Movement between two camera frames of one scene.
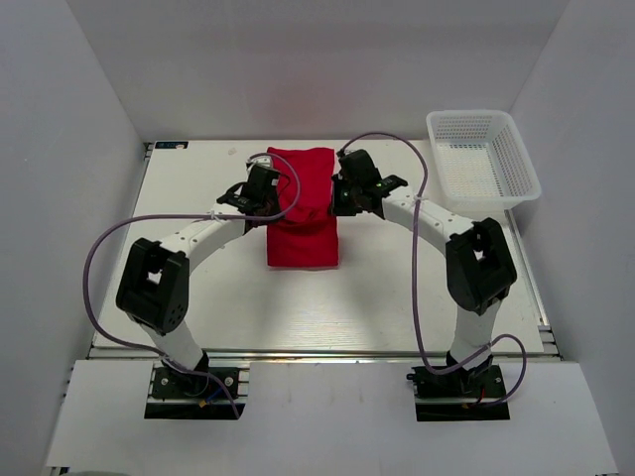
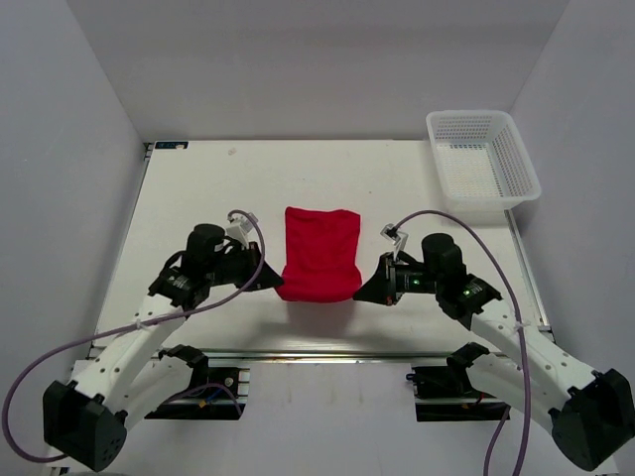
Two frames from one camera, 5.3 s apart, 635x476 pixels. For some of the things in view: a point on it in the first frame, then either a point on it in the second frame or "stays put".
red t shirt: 308,237 to 321,255
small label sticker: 172,145 stays put
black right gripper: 338,207 to 384,287
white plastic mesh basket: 484,162 stays put
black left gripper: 277,204 to 252,258
